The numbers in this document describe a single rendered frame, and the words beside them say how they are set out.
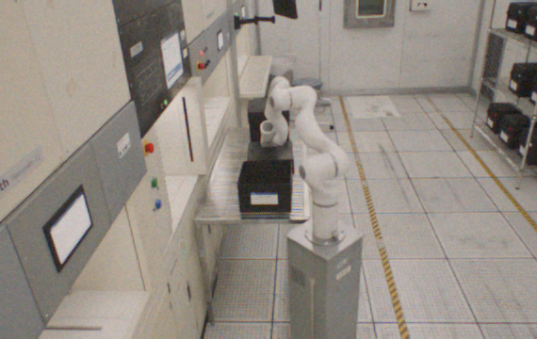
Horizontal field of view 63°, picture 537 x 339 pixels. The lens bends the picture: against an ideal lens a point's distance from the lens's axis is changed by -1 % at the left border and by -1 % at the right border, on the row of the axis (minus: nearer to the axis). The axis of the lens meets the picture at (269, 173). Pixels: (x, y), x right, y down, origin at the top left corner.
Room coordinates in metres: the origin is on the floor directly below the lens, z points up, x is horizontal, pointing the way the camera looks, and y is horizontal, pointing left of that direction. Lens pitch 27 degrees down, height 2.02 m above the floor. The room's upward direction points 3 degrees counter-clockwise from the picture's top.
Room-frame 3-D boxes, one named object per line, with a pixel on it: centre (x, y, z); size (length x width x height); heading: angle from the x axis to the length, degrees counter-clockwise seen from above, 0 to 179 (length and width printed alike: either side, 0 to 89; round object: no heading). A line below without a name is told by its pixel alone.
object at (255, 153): (2.56, -0.01, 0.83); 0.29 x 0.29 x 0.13; 88
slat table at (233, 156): (2.57, 0.06, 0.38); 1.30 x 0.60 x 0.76; 175
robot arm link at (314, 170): (1.75, -0.22, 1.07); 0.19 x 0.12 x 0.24; 112
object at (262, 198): (2.12, 0.02, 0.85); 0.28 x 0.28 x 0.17; 85
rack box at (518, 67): (3.94, -2.43, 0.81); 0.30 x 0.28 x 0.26; 171
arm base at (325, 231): (1.77, -0.25, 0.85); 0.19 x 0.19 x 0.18
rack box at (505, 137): (3.92, -2.42, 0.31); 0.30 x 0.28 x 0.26; 175
